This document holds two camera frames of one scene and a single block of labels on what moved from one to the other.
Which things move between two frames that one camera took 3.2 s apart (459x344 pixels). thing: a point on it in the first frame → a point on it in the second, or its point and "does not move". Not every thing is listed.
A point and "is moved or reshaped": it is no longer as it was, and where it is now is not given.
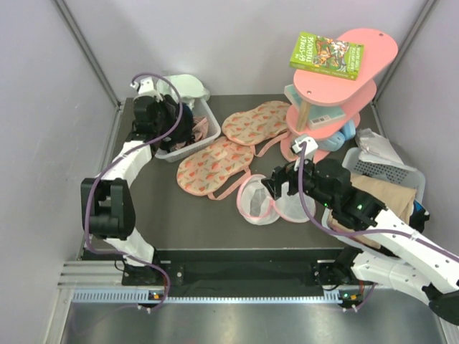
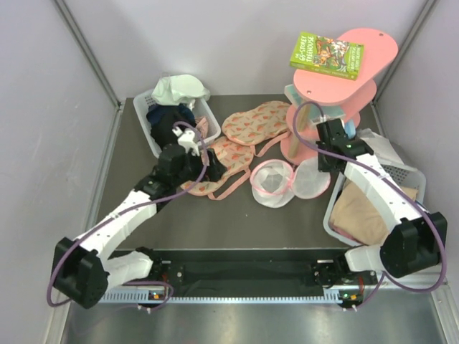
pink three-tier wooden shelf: [326, 107] does not move
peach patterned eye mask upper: [270, 120] does not move
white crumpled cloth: [189, 88] does not move
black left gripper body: [155, 122] → [193, 169]
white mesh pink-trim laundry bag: [257, 204] is moved or reshaped
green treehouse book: [328, 56] does not move
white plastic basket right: [382, 170] does not move
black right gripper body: [309, 187] → [323, 165]
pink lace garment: [200, 128] does not move
